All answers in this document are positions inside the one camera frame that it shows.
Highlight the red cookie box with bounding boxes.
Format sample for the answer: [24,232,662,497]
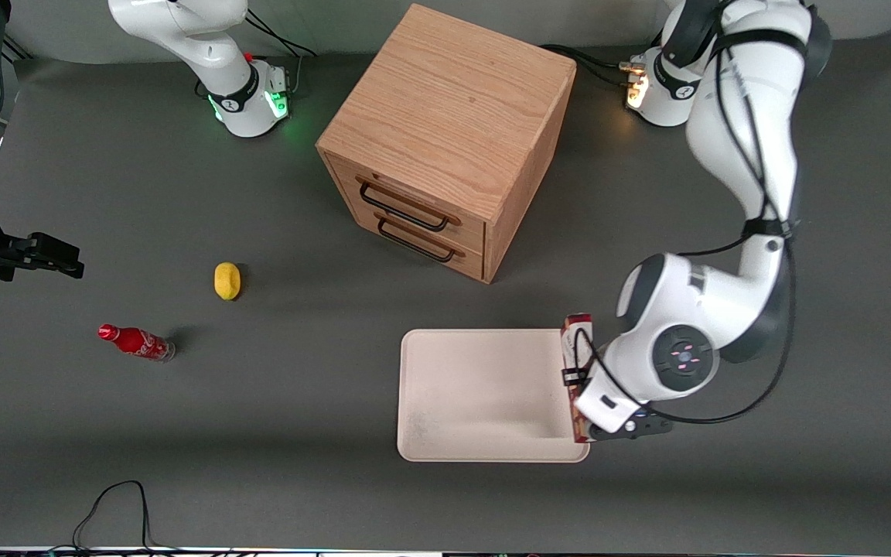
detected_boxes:
[560,313,596,444]

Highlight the beige plastic tray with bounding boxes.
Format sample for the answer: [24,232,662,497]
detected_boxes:
[397,329,591,463]

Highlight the red cola bottle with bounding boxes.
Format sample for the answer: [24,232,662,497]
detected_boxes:
[97,323,176,362]

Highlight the yellow lemon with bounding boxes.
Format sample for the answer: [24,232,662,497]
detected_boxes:
[214,262,242,301]

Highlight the wooden drawer cabinet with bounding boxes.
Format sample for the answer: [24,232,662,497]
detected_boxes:
[316,3,577,285]

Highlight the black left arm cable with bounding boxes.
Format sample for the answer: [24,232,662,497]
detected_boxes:
[572,23,799,425]

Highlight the black metal drawer handle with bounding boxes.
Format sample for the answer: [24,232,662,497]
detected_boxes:
[358,182,451,233]
[377,217,456,263]

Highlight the black looped table cable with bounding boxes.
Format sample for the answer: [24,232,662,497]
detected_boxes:
[72,480,177,552]

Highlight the black right base cables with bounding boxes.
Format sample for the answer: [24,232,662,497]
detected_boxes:
[195,8,318,100]

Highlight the black base cables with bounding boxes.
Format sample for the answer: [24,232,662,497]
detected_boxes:
[195,8,318,100]
[541,31,667,87]

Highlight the black left base cables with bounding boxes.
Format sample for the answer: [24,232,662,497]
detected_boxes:
[541,31,667,87]

